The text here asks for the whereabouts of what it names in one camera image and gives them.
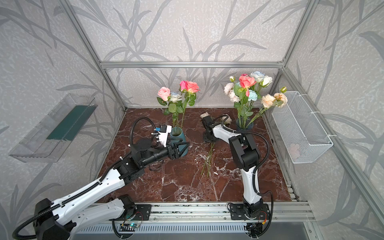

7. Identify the pink and white rose stem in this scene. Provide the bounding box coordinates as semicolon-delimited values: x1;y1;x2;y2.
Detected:
157;87;183;127

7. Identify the peach carnation stem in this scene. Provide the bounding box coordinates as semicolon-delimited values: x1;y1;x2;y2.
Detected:
224;76;240;103

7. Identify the cream rose stem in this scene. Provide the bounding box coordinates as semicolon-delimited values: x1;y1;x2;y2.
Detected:
199;111;217;178

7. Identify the white wire mesh basket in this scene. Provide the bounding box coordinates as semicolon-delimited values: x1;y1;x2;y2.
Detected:
272;91;334;164

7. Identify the pink white rose bunch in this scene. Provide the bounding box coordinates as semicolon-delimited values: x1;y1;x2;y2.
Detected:
205;115;232;177

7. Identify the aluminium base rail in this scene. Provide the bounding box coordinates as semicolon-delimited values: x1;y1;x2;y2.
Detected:
75;202;315;238

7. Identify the clear plastic wall tray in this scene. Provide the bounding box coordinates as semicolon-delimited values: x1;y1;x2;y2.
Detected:
9;94;98;163

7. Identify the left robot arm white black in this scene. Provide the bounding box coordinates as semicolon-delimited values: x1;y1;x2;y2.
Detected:
12;117;190;240

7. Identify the cream peach flower stem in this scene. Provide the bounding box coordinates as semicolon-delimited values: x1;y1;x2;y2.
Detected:
251;87;288;122

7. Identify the coral red rose stem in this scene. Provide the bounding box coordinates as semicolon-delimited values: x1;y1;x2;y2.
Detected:
184;81;200;118

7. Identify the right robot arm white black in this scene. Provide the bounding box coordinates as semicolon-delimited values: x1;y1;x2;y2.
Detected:
202;115;274;220

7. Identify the deep pink rose stem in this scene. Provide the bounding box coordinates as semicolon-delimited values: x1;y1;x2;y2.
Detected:
180;81;188;128

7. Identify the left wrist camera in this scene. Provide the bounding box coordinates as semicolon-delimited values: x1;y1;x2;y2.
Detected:
151;125;172;147

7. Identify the blue purple glass vase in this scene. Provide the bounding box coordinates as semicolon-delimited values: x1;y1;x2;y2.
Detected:
236;118;254;131

